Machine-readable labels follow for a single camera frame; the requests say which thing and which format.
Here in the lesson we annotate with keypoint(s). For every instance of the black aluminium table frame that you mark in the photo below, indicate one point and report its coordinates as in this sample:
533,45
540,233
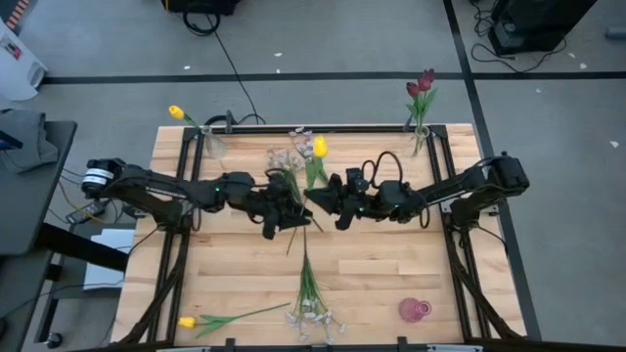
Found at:
362,129

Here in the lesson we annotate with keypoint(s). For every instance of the yellow artificial tulip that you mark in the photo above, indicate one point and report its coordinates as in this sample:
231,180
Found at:
176,111
320,146
187,321

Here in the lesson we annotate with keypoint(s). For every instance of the grey floor box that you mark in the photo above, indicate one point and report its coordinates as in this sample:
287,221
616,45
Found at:
616,33

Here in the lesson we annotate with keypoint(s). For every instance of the clear glass vase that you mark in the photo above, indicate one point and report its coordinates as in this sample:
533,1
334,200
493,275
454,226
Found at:
215,146
421,142

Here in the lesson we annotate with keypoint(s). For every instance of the dark grey desk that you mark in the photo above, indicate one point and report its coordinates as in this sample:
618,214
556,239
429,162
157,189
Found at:
19,210

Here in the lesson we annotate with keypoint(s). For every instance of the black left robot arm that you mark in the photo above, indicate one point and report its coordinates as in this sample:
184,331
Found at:
171,188

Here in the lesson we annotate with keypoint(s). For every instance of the grey cloth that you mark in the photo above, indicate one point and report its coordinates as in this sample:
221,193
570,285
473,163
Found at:
29,142

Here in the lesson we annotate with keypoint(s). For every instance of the pink glass vase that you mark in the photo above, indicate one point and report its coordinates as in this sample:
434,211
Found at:
411,310

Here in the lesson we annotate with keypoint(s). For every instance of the black caster wheel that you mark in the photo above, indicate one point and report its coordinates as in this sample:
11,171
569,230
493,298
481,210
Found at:
55,340

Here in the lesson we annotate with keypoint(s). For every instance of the dark red artificial tulip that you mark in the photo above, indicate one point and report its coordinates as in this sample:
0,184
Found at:
412,89
430,74
424,84

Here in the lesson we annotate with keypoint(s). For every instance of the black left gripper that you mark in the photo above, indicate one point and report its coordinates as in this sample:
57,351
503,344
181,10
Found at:
274,200

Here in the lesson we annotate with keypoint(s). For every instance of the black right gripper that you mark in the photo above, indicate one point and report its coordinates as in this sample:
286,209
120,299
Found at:
359,200

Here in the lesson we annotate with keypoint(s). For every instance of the black box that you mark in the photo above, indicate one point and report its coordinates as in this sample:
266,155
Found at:
200,6

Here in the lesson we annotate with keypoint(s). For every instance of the black equipment case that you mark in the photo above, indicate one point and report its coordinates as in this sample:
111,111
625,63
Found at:
538,19

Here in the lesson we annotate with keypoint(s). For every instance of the white artificial flower bunch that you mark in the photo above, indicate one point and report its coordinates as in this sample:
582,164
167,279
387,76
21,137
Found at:
283,159
308,283
304,146

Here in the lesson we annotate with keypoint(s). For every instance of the white paper sheet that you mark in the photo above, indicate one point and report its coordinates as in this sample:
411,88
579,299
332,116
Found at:
105,281

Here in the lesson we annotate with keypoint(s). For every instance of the black power adapter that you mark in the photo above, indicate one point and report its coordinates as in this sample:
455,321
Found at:
85,211
132,211

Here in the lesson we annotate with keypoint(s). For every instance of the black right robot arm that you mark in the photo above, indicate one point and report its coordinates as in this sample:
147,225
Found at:
450,187

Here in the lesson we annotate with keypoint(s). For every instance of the white plastic container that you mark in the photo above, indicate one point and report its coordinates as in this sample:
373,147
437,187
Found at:
19,73

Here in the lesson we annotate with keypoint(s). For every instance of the orange black striped board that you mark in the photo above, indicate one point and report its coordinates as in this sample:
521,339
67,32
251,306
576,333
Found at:
18,12

